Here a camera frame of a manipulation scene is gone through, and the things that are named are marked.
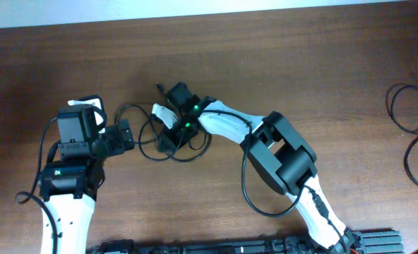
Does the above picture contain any medium black usb cable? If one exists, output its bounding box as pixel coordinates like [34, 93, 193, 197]
[386, 77, 418, 137]

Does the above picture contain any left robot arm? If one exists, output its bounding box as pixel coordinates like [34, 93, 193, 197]
[40, 104, 135, 253]

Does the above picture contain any thick black cable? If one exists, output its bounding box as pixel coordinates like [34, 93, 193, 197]
[114, 83, 213, 164]

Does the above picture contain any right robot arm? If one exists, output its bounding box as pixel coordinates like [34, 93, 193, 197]
[151, 83, 353, 253]

